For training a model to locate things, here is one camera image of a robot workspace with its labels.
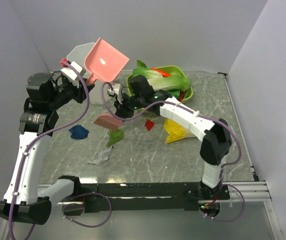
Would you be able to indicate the pink hand brush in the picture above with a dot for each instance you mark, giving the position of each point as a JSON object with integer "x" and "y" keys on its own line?
{"x": 108, "y": 121}

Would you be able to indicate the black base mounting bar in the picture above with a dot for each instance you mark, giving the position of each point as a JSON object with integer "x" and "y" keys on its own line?
{"x": 186, "y": 196}

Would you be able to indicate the grey paper scrap left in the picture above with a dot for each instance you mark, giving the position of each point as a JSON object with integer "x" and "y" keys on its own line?
{"x": 102, "y": 157}

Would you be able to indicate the green paper scrap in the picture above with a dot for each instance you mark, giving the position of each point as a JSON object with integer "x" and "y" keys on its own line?
{"x": 115, "y": 136}

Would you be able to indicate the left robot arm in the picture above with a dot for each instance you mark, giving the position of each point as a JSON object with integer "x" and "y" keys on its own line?
{"x": 23, "y": 202}

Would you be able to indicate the red paper scrap near tray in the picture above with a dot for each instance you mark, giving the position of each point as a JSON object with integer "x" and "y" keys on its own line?
{"x": 149, "y": 124}

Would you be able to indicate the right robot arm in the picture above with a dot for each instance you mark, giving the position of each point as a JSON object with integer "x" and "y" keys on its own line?
{"x": 214, "y": 136}

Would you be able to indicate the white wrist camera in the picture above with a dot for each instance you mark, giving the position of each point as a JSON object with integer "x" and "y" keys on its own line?
{"x": 70, "y": 74}
{"x": 115, "y": 91}

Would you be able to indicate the green plastic tray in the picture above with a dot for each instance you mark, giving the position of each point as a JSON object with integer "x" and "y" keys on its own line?
{"x": 174, "y": 70}

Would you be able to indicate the green leafy lettuce toy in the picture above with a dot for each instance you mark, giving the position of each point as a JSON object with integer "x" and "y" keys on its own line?
{"x": 142, "y": 70}

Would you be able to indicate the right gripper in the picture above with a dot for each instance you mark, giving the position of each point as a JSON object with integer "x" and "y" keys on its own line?
{"x": 122, "y": 110}

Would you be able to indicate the translucent white plastic bin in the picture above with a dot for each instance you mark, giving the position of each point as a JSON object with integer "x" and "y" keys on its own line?
{"x": 78, "y": 54}

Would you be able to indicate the red chili pepper toy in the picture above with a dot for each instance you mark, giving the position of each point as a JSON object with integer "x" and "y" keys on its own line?
{"x": 181, "y": 96}

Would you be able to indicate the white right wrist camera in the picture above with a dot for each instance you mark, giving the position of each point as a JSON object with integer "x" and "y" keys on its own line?
{"x": 115, "y": 91}

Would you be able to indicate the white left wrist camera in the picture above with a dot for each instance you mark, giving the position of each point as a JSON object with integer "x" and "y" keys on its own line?
{"x": 70, "y": 74}

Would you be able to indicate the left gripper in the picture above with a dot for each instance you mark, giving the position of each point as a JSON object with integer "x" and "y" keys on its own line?
{"x": 81, "y": 93}

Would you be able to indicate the dark blue paper scrap left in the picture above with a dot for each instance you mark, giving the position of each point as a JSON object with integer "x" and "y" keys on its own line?
{"x": 78, "y": 132}

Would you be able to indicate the orange carrot toy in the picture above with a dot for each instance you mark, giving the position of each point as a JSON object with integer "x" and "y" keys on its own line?
{"x": 163, "y": 73}

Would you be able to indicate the yellow napa cabbage toy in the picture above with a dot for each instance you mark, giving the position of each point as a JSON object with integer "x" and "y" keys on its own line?
{"x": 175, "y": 131}

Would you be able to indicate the pink dustpan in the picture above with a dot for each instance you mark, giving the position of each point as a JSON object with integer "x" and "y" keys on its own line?
{"x": 104, "y": 62}

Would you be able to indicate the large green cabbage toy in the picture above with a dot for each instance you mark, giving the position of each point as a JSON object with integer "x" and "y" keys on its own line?
{"x": 171, "y": 83}

